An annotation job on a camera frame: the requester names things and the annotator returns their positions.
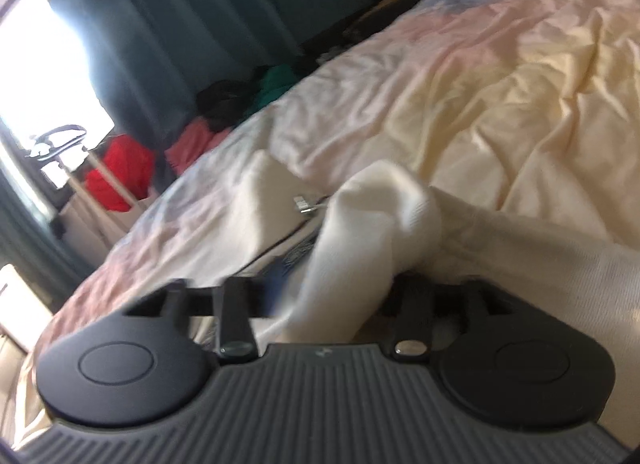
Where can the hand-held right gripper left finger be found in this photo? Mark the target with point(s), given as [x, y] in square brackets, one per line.
[235, 311]

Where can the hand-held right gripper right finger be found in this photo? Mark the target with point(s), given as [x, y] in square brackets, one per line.
[412, 314]

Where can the cream zip sweatshirt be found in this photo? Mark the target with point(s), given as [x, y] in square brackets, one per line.
[380, 224]

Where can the pink cloth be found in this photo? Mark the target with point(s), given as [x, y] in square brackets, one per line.
[195, 142]

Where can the red cloth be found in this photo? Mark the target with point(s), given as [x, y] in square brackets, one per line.
[120, 169]

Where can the black cloth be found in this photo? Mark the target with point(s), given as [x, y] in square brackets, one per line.
[225, 99]

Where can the teal curtain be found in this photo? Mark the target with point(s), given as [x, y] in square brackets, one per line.
[175, 9]
[30, 244]

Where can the white box appliance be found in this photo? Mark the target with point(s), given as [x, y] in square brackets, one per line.
[17, 294]

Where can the green cloth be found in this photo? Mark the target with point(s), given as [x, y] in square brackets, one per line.
[275, 84]

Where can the bed with pastel sheet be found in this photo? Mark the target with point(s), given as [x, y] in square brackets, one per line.
[500, 94]

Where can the white drying rack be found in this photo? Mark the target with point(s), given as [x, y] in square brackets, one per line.
[60, 137]

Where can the window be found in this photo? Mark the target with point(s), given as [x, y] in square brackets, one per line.
[45, 69]

